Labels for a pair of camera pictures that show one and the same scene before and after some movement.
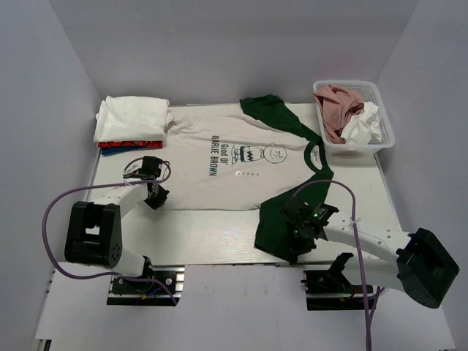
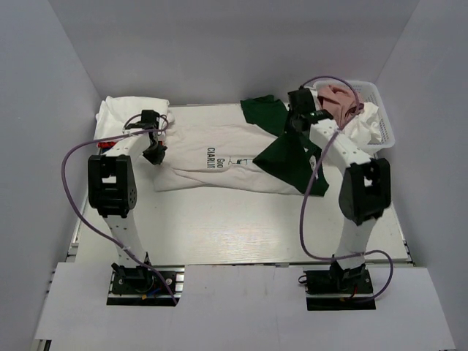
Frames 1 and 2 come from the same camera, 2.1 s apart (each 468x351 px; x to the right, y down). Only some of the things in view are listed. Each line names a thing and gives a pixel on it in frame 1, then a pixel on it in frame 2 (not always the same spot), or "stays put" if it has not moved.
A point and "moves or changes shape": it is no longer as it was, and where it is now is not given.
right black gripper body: [300, 241] -> [293, 115]
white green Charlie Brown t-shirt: [245, 154] moves or changes shape
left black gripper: [160, 200] -> [158, 156]
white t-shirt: [364, 128] stays put
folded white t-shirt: [131, 118] stays put
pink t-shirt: [336, 107] stays put
